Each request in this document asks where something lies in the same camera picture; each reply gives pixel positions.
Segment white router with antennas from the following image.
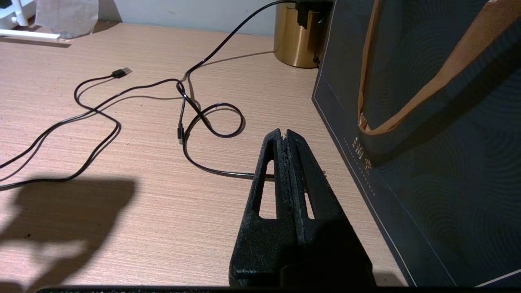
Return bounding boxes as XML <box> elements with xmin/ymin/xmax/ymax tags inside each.
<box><xmin>0</xmin><ymin>0</ymin><xmax>61</xmax><ymax>41</ymax></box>

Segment dark gift bag gold handle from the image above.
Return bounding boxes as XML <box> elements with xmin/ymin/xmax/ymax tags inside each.
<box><xmin>311</xmin><ymin>0</ymin><xmax>521</xmax><ymax>287</ymax></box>

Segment black lamp power cord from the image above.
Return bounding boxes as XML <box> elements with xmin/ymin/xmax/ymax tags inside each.
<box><xmin>176</xmin><ymin>0</ymin><xmax>328</xmax><ymax>179</ymax></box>

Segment brass desk lamp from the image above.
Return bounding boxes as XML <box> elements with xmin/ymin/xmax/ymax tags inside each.
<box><xmin>274</xmin><ymin>0</ymin><xmax>331</xmax><ymax>69</ymax></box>

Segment thin black micro-USB cable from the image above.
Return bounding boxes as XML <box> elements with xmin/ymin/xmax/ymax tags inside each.
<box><xmin>0</xmin><ymin>78</ymin><xmax>188</xmax><ymax>171</ymax></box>

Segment white toilet paper roll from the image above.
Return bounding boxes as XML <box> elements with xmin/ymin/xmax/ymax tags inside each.
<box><xmin>35</xmin><ymin>0</ymin><xmax>99</xmax><ymax>39</ymax></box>

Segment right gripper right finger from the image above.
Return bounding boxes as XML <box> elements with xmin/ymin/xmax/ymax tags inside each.
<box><xmin>286</xmin><ymin>129</ymin><xmax>377</xmax><ymax>287</ymax></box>

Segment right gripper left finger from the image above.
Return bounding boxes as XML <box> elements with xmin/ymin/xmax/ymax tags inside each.
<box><xmin>229</xmin><ymin>129</ymin><xmax>306</xmax><ymax>287</ymax></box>

